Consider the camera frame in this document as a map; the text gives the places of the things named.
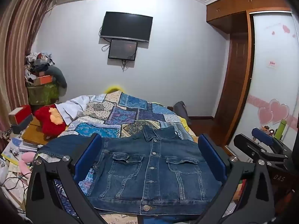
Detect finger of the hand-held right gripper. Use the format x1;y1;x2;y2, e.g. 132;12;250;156
251;127;293;156
234;134;290;163

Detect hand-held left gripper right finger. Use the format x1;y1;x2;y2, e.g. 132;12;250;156
195;134;275;224

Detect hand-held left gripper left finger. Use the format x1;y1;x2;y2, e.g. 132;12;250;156
25;133;107;224

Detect blue denim jacket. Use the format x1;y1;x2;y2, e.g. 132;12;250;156
38;125;223;215

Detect green bottle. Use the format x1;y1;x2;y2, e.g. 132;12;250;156
273;119;287;141

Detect pink heart stickers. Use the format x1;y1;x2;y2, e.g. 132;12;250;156
258;99;290;126

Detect white cloth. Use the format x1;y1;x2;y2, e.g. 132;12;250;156
56;95;97;126

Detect red plush toy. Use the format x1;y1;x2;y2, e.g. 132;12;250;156
35;105;67;138

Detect blue patchwork quilt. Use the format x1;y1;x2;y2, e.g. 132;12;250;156
35;91;199;224

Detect grey bag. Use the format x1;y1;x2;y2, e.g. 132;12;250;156
173;101;192;125

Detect brown wooden door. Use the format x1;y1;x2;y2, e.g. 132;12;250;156
213;31;250;145

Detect wooden bedside table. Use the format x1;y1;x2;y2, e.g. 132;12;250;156
22;116;50;145

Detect pink plush toy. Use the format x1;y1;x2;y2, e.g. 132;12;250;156
18;151;38;181

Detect yellow pillow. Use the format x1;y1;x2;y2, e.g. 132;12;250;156
104;84;125;94

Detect colourful patterned bed sheet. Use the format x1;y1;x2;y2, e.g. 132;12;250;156
101;213;139;224

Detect pile of papers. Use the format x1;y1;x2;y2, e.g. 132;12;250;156
0;136;36;207

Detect green storage box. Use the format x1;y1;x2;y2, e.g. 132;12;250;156
26;83;60;106

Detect dark blue cloth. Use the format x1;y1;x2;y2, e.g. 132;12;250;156
138;214;199;224

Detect red box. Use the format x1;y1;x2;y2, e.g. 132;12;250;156
8;105;32;125

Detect orange box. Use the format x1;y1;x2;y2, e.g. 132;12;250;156
35;75;53;86

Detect pile of clutter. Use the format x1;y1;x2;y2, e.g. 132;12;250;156
24;52;56;80

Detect wooden overhead cabinet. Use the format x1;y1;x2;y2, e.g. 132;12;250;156
206;0;295;35

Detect striped brown curtain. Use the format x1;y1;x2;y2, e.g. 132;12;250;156
0;0;57;132

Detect thin black cable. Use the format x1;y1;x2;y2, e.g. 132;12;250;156
3;175;31;193

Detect small black wall monitor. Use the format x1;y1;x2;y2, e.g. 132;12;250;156
108;39;138;61

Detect black wall television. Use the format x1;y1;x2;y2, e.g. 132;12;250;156
100;11;154;44

